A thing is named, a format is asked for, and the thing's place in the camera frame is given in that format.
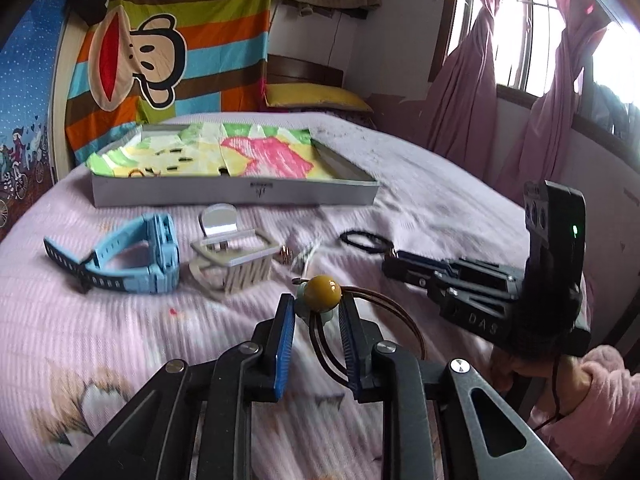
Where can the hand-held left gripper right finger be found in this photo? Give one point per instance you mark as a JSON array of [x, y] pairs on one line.
[[350, 352]]

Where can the pink curtain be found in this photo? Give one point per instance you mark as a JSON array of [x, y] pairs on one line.
[[465, 80], [555, 110]]

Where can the window with metal bars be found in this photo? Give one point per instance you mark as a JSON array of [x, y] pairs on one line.
[[520, 25]]

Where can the person's right forearm pink sleeve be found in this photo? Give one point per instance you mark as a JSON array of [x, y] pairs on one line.
[[605, 400]]

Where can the blue wall poster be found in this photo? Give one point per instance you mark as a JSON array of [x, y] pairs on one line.
[[25, 125]]

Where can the pink bedspread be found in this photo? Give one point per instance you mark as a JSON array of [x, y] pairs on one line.
[[150, 370]]

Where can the grey box with colourful lining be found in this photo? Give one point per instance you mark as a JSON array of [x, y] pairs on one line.
[[235, 170]]

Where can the silver claw hair clip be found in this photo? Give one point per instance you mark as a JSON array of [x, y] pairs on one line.
[[235, 260]]

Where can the light blue wrist watch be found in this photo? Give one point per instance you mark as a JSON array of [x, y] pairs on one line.
[[145, 255]]

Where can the person's right hand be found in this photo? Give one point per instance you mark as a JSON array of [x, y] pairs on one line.
[[506, 367]]

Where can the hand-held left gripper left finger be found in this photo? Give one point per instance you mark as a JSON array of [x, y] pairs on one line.
[[283, 345]]

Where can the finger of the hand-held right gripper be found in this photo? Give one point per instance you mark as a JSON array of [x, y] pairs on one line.
[[410, 271], [480, 266]]

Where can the striped monkey print cloth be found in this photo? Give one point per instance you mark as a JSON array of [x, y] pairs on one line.
[[165, 40]]

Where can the dark wooden headboard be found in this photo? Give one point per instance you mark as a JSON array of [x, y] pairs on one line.
[[305, 71]]

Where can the silver hairpin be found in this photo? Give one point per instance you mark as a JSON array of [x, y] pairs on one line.
[[306, 256]]

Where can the yellow pillow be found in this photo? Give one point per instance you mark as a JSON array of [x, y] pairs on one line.
[[320, 97]]

